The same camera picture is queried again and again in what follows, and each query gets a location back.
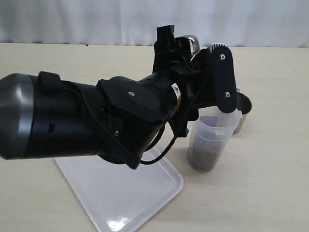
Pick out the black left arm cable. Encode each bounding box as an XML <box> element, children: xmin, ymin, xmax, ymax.
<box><xmin>72</xmin><ymin>83</ymin><xmax>208</xmax><ymax>170</ymax></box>

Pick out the steel cup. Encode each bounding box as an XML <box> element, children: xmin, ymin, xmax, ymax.
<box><xmin>181</xmin><ymin>35</ymin><xmax>211</xmax><ymax>71</ymax></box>
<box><xmin>233</xmin><ymin>88</ymin><xmax>253</xmax><ymax>135</ymax></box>

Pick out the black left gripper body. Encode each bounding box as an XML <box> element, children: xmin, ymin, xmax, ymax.
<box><xmin>149</xmin><ymin>63</ymin><xmax>216</xmax><ymax>138</ymax></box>

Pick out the white curtain backdrop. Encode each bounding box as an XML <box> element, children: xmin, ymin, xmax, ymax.
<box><xmin>0</xmin><ymin>0</ymin><xmax>309</xmax><ymax>47</ymax></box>

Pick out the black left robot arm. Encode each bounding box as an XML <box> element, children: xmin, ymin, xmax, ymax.
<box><xmin>0</xmin><ymin>25</ymin><xmax>237</xmax><ymax>169</ymax></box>

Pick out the white plastic tray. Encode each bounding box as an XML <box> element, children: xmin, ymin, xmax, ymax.
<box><xmin>55</xmin><ymin>156</ymin><xmax>184</xmax><ymax>232</ymax></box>

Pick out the clear plastic container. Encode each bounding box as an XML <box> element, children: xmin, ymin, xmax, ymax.
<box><xmin>187</xmin><ymin>107</ymin><xmax>242</xmax><ymax>173</ymax></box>

